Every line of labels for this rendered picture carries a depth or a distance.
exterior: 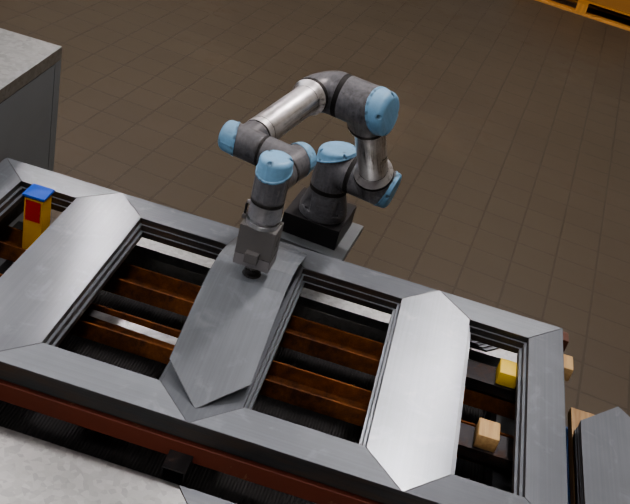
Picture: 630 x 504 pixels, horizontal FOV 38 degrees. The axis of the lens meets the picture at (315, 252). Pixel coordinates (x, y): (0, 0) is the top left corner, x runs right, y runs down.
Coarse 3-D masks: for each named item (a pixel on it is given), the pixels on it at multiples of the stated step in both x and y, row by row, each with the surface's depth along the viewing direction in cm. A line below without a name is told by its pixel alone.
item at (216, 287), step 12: (216, 276) 206; (204, 288) 203; (216, 288) 204; (228, 288) 204; (240, 288) 205; (252, 288) 205; (264, 288) 206; (216, 300) 201; (228, 300) 202; (240, 300) 202; (252, 300) 203; (264, 300) 203; (276, 300) 204; (252, 312) 201; (264, 312) 201; (276, 312) 202
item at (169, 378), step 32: (160, 224) 239; (96, 288) 216; (288, 288) 228; (320, 288) 237; (352, 288) 236; (64, 320) 202; (288, 320) 222; (384, 352) 220; (32, 384) 186; (64, 384) 184; (256, 384) 198; (128, 416) 185; (160, 416) 183; (192, 416) 184; (224, 448) 184; (256, 448) 182; (320, 480) 183; (352, 480) 181; (512, 480) 195
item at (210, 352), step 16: (192, 336) 195; (208, 336) 196; (176, 352) 193; (192, 352) 193; (208, 352) 194; (224, 352) 194; (240, 352) 194; (256, 352) 195; (208, 368) 191; (224, 368) 192; (240, 368) 192; (256, 368) 193
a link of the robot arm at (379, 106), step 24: (336, 96) 230; (360, 96) 229; (384, 96) 228; (360, 120) 230; (384, 120) 230; (360, 144) 245; (384, 144) 248; (360, 168) 259; (384, 168) 259; (360, 192) 269; (384, 192) 266
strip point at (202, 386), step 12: (180, 372) 190; (192, 372) 190; (204, 372) 191; (216, 372) 191; (192, 384) 189; (204, 384) 189; (216, 384) 190; (228, 384) 190; (240, 384) 190; (192, 396) 187; (204, 396) 188; (216, 396) 188
